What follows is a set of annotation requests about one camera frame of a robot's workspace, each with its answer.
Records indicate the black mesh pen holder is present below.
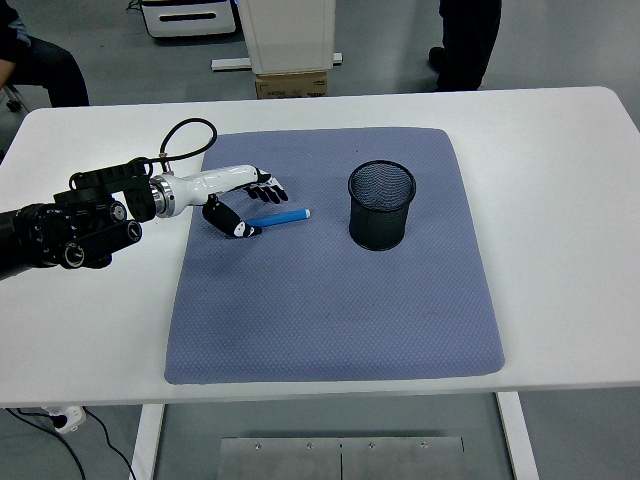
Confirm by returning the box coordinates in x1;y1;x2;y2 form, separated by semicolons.
347;159;418;252

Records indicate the person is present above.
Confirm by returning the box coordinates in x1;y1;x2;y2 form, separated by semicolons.
0;0;91;109
428;0;503;92

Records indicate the white cabinet panel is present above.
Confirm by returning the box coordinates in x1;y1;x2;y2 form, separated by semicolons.
238;0;336;75

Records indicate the blue marker pen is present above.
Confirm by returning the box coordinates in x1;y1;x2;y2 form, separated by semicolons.
245;207;312;229

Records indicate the brown cardboard box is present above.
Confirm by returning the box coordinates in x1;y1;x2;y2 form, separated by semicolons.
254;69;330;100

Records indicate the office chair base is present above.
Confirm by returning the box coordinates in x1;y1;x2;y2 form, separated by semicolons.
3;83;30;114

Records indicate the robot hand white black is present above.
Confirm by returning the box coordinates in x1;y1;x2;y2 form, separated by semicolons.
167;163;290;240

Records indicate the blue-grey quilted mat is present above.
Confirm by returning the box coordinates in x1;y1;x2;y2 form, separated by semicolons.
163;127;506;385

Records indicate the white table leg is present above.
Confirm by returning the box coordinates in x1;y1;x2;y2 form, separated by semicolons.
494;392;540;480
128;402;166;480

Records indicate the black floor cable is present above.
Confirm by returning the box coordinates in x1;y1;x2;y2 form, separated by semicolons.
82;409;137;480
4;407;86;480

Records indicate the white appliance with black slot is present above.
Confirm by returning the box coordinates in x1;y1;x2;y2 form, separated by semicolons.
139;0;237;39

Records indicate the white base bar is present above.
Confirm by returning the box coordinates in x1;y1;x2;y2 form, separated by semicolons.
210;52;345;71

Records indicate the white power strip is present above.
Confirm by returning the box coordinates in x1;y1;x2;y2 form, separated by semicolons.
42;404;87;435

